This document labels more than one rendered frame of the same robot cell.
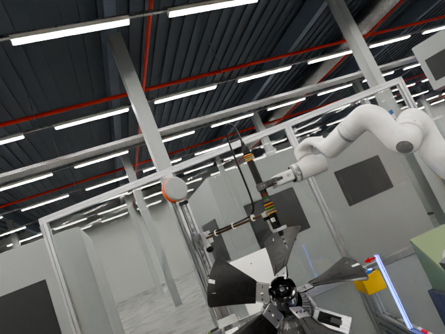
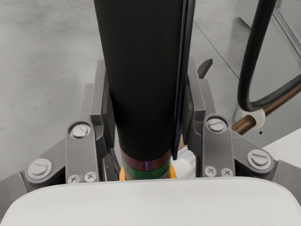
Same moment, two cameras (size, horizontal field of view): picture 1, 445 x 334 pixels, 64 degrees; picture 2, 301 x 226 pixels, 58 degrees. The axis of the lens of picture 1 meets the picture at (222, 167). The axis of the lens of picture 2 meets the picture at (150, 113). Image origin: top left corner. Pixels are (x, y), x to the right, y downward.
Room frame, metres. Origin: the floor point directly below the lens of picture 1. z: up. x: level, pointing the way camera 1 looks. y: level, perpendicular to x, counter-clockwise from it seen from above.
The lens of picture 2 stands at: (1.62, -0.22, 1.76)
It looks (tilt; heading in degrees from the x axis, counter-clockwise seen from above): 49 degrees down; 93
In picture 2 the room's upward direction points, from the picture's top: 1 degrees counter-clockwise
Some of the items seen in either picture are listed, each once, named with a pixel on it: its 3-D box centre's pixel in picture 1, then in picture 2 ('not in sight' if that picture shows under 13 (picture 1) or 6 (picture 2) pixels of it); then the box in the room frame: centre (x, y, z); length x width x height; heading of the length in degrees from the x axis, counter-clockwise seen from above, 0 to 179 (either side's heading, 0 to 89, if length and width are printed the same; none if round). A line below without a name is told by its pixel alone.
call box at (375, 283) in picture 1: (368, 281); not in sight; (1.93, -0.47, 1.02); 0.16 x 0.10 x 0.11; 4
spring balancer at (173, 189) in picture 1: (174, 189); not in sight; (2.17, 0.33, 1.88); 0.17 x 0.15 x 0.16; 94
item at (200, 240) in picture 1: (202, 239); not in sight; (2.10, 0.27, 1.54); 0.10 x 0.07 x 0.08; 39
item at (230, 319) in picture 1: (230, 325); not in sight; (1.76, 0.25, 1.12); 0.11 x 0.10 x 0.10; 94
